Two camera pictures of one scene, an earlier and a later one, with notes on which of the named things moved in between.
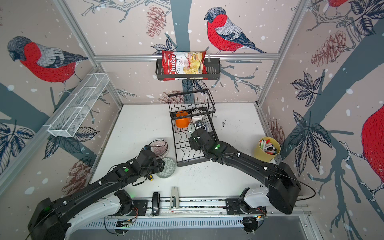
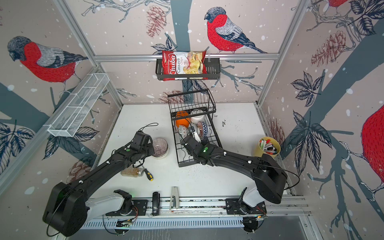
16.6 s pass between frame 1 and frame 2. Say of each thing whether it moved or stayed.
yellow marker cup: stayed
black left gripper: moved
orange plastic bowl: stayed
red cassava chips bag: stayed
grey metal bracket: stayed
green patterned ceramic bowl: moved
